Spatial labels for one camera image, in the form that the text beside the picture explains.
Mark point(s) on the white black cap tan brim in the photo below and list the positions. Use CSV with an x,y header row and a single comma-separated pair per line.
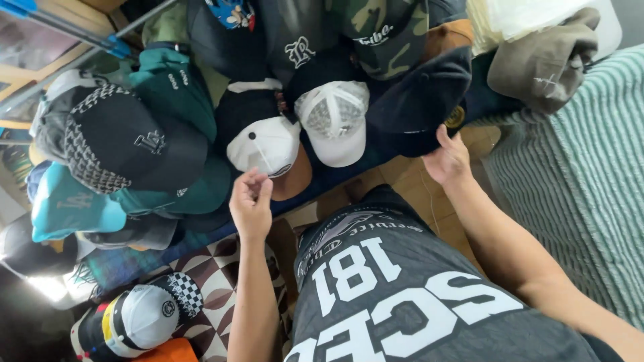
x,y
264,143

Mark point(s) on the black cap houndstooth brim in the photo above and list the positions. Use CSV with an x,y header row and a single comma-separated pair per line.
x,y
136,146

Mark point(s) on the stack of white cloth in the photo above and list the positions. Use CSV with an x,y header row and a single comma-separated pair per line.
x,y
528,17

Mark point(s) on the olive cap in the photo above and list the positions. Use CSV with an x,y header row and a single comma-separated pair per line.
x,y
166,27

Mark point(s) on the black red cap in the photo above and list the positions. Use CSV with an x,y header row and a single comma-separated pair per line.
x,y
88,337

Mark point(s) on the black cap white letter embroidery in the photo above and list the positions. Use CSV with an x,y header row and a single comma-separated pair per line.
x,y
302,45

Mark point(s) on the orange cloth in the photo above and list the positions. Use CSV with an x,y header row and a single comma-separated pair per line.
x,y
168,351

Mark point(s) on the plain black cap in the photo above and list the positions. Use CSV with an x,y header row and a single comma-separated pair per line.
x,y
35,249

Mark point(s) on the navy cap with yellow patch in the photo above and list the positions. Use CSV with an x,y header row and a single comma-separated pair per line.
x,y
417,100

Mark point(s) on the grey printed t-shirt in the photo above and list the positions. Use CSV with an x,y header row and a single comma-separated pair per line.
x,y
402,301

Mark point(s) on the person's left hand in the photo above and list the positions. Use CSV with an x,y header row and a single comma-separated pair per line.
x,y
250,206

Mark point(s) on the brown white patterned mat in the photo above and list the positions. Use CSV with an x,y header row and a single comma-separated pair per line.
x,y
216,291

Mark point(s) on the light blue cap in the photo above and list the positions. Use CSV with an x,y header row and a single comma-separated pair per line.
x,y
70,206

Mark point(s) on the taupe cap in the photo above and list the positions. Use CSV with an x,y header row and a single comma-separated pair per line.
x,y
543,65

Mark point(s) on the person's right hand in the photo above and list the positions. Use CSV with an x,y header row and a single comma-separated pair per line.
x,y
450,163

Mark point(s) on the white mesh cap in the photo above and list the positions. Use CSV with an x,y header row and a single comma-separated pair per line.
x,y
333,125

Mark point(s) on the black cap cartoon patch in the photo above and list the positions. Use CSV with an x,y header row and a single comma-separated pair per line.
x,y
221,35

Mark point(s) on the brown cap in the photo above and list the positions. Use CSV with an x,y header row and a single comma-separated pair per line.
x,y
448,37

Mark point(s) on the dark green cap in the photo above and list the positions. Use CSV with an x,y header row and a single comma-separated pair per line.
x,y
201,188
173,90

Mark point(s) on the green striped blanket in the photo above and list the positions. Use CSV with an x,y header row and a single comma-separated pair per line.
x,y
578,176

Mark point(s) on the dark grey cap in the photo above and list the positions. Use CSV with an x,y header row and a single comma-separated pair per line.
x,y
136,232

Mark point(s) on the metal rack with blue clamps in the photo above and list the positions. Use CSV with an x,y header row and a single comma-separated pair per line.
x,y
60,30

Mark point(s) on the white cap checkered brim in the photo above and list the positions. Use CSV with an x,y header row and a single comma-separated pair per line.
x,y
151,314

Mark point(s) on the camouflage cap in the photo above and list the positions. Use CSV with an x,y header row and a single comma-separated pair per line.
x,y
387,45

